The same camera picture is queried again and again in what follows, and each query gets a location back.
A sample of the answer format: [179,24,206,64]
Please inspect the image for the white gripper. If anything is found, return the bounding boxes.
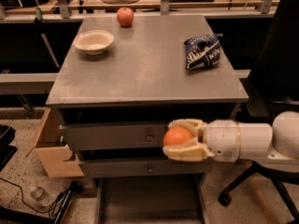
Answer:
[163,119,240,162]

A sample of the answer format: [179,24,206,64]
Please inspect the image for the orange fruit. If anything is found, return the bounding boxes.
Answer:
[163,127,193,146]

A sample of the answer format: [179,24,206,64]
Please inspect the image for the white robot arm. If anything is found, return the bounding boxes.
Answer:
[163,111,299,173]

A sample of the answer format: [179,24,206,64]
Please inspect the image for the grey top drawer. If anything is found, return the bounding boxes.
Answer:
[60,121,168,151]

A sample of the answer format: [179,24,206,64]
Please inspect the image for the grey drawer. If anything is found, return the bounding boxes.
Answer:
[60,121,168,151]
[94,174,210,224]
[79,158,214,178]

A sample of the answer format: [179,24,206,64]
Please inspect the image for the grey bottom drawer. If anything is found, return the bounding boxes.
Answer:
[94,174,210,224]

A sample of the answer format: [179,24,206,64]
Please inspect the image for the grey drawer cabinet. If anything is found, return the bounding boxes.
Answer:
[46,14,250,224]

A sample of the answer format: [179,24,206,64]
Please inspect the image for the grey middle drawer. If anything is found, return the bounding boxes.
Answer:
[79,158,214,178]

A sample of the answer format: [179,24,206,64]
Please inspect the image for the blue chip bag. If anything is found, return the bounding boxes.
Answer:
[184,34,222,71]

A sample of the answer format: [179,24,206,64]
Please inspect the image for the black office chair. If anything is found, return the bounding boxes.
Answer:
[218,0,299,224]

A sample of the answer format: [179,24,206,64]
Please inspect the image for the white bowl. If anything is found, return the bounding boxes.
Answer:
[73,30,114,55]

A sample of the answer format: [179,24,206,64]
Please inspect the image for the red apple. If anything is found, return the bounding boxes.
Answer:
[117,7,134,27]

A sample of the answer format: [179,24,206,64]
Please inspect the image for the cardboard box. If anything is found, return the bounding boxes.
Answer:
[26,108,83,177]

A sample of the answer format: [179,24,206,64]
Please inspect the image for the clear plastic bottle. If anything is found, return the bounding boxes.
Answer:
[30,186,52,207]

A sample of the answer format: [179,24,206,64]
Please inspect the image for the black cable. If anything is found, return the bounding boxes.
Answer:
[0,175,84,219]

